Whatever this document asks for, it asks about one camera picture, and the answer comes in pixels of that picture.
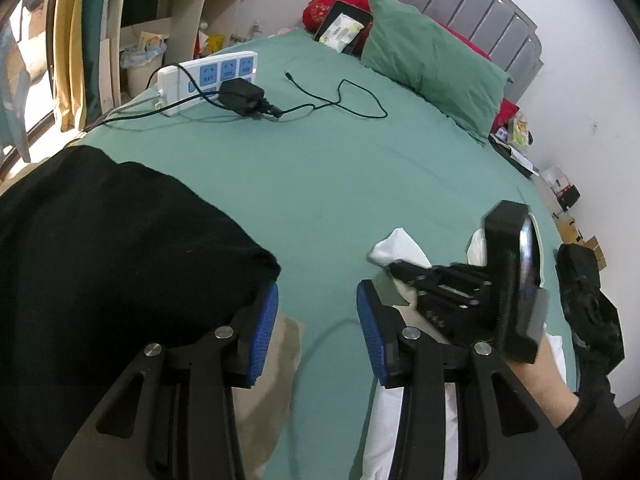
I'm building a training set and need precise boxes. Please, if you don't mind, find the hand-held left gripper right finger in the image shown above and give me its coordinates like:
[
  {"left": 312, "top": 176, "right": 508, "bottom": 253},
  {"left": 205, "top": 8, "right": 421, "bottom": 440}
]
[{"left": 356, "top": 280, "right": 583, "bottom": 480}]

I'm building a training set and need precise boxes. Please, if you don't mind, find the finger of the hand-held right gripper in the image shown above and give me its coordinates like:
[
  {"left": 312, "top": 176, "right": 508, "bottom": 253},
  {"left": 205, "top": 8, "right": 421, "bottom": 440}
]
[
  {"left": 387, "top": 259, "right": 488, "bottom": 292},
  {"left": 407, "top": 284, "right": 493, "bottom": 343}
]

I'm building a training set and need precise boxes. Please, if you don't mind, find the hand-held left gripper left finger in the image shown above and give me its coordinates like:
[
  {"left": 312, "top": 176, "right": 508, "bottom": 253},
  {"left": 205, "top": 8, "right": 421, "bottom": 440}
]
[{"left": 52, "top": 280, "right": 280, "bottom": 480}]

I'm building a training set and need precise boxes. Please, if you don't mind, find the white shirt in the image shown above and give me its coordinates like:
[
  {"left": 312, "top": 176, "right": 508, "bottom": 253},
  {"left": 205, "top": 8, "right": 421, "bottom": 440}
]
[{"left": 361, "top": 227, "right": 568, "bottom": 480}]

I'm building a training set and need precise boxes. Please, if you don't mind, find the person's right forearm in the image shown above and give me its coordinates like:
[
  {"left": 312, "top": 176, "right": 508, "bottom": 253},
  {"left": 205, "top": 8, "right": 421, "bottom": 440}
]
[{"left": 552, "top": 390, "right": 632, "bottom": 480}]

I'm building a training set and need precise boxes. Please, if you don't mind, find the person's right hand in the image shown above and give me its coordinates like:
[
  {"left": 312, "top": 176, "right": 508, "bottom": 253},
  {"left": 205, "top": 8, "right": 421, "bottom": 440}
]
[{"left": 504, "top": 334, "right": 582, "bottom": 429}]

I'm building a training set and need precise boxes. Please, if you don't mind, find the black jacket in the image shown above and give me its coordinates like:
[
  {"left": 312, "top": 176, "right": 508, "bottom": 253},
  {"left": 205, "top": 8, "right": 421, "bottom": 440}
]
[{"left": 555, "top": 242, "right": 626, "bottom": 396}]

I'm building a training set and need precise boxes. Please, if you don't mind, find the cardboard box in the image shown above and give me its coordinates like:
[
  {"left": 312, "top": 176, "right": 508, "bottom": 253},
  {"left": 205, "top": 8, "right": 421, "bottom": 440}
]
[{"left": 554, "top": 212, "right": 609, "bottom": 272}]

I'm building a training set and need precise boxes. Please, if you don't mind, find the black box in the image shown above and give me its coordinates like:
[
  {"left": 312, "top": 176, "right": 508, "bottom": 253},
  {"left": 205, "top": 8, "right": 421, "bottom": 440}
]
[{"left": 542, "top": 164, "right": 582, "bottom": 212}]

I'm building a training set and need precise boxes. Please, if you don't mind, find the pile of books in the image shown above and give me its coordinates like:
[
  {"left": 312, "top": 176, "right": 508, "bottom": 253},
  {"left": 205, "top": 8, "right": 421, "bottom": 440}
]
[{"left": 487, "top": 130, "right": 542, "bottom": 179}]

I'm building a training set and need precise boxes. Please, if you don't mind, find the bed with green sheet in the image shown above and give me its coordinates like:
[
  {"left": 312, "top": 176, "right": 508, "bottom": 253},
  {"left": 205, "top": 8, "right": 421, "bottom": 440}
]
[{"left": 0, "top": 27, "right": 568, "bottom": 480}]

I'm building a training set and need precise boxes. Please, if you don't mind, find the black sweater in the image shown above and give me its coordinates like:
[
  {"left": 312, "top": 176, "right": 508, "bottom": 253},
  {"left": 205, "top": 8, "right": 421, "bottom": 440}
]
[{"left": 0, "top": 145, "right": 281, "bottom": 480}]

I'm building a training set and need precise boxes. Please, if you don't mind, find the yellow green box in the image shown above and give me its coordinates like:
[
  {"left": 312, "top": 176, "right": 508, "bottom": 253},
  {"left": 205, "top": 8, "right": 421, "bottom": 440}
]
[{"left": 509, "top": 115, "right": 534, "bottom": 147}]

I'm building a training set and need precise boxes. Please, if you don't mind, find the green pillow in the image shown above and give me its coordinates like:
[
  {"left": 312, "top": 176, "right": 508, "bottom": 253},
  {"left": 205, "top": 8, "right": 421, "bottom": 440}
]
[{"left": 360, "top": 0, "right": 514, "bottom": 147}]

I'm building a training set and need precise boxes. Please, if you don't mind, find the black charger adapter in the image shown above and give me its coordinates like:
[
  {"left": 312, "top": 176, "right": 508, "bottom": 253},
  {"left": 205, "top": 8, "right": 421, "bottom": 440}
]
[{"left": 219, "top": 77, "right": 284, "bottom": 121}]

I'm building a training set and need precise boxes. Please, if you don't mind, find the white wipes packet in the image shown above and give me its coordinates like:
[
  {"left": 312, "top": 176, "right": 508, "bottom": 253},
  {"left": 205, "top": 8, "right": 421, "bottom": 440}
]
[{"left": 320, "top": 15, "right": 365, "bottom": 52}]

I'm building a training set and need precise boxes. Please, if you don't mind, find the white power strip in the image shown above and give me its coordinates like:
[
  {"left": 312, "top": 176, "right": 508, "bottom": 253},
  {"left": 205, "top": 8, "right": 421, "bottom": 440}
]
[{"left": 157, "top": 51, "right": 259, "bottom": 117}]

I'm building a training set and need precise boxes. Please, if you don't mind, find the grey padded headboard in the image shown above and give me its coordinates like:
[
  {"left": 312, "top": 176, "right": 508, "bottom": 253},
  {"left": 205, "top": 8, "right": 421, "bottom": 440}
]
[{"left": 335, "top": 0, "right": 545, "bottom": 111}]

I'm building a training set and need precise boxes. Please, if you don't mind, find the white trash bin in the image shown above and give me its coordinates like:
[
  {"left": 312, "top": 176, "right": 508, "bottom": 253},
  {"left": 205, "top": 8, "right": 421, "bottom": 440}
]
[{"left": 120, "top": 40, "right": 169, "bottom": 99}]

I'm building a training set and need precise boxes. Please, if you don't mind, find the wooden desk shelf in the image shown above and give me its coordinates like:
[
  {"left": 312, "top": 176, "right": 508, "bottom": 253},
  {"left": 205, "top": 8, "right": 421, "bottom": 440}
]
[{"left": 100, "top": 0, "right": 268, "bottom": 107}]

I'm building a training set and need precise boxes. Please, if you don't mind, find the teal curtain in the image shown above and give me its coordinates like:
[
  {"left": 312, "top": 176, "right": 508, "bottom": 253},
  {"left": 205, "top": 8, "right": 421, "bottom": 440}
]
[{"left": 82, "top": 0, "right": 109, "bottom": 126}]

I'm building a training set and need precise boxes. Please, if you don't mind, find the light blue hanging cloth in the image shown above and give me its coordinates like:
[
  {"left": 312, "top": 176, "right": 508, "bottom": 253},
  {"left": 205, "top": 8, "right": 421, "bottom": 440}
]
[{"left": 0, "top": 24, "right": 32, "bottom": 162}]

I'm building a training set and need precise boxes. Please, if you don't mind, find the yellow curtain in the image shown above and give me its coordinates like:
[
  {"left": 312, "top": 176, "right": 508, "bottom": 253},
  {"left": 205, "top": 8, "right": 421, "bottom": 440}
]
[{"left": 52, "top": 0, "right": 94, "bottom": 132}]

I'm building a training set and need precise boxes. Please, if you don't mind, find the black charging cable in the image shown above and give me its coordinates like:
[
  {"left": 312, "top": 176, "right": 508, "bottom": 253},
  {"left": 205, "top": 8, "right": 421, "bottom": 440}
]
[{"left": 270, "top": 71, "right": 389, "bottom": 121}]

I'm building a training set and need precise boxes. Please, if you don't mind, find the power strip cord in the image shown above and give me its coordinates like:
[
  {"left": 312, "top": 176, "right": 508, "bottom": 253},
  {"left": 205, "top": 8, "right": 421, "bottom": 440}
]
[{"left": 84, "top": 91, "right": 167, "bottom": 132}]

